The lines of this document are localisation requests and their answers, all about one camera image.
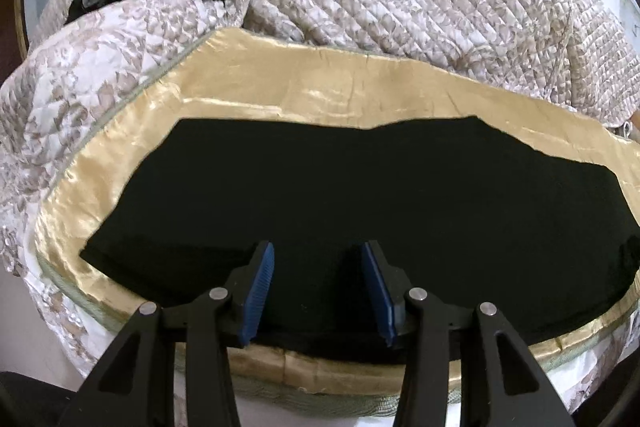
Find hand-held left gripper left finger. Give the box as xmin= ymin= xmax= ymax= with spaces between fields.
xmin=75 ymin=240 xmax=276 ymax=427

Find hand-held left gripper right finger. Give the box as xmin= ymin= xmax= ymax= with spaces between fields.
xmin=360 ymin=240 xmax=576 ymax=427

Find black pants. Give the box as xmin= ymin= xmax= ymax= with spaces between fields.
xmin=80 ymin=116 xmax=640 ymax=365

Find golden satin blanket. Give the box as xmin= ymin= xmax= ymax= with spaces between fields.
xmin=35 ymin=26 xmax=640 ymax=397

